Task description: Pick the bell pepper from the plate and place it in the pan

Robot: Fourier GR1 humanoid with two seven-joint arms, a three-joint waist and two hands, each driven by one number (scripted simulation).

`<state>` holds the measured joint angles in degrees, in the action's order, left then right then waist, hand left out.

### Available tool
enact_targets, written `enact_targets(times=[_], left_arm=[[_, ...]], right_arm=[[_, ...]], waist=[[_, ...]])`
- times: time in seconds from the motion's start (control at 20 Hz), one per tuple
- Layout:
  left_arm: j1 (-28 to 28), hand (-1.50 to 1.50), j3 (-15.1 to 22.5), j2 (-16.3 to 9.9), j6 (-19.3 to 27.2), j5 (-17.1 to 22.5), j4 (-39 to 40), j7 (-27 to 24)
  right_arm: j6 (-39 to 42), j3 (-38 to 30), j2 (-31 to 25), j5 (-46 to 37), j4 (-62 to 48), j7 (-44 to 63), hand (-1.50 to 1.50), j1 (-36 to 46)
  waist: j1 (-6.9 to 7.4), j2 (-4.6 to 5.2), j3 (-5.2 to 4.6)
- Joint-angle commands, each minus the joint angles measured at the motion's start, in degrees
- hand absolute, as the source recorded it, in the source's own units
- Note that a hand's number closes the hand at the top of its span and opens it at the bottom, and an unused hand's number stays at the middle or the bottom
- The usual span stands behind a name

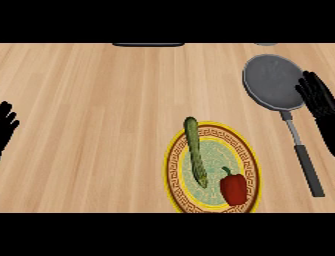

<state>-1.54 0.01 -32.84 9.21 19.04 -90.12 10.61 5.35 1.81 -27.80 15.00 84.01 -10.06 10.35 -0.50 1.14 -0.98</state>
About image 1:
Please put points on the yellow patterned plate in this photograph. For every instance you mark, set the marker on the yellow patterned plate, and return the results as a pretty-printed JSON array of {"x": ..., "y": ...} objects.
[{"x": 212, "y": 167}]

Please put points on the green asparagus spear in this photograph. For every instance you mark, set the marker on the green asparagus spear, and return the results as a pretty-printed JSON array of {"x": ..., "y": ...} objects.
[{"x": 195, "y": 150}]

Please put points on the dark flat appliance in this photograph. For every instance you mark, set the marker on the dark flat appliance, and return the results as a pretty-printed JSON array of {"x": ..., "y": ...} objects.
[{"x": 148, "y": 44}]

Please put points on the grey frying pan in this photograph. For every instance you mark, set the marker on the grey frying pan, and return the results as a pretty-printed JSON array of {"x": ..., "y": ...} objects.
[{"x": 280, "y": 96}]

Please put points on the grey round object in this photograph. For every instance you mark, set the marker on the grey round object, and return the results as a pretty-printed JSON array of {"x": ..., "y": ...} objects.
[{"x": 266, "y": 43}]

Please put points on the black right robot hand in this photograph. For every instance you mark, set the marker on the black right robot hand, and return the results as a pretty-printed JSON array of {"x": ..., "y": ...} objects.
[{"x": 330, "y": 116}]

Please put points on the red bell pepper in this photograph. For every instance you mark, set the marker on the red bell pepper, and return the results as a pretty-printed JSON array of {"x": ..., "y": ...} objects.
[{"x": 234, "y": 188}]

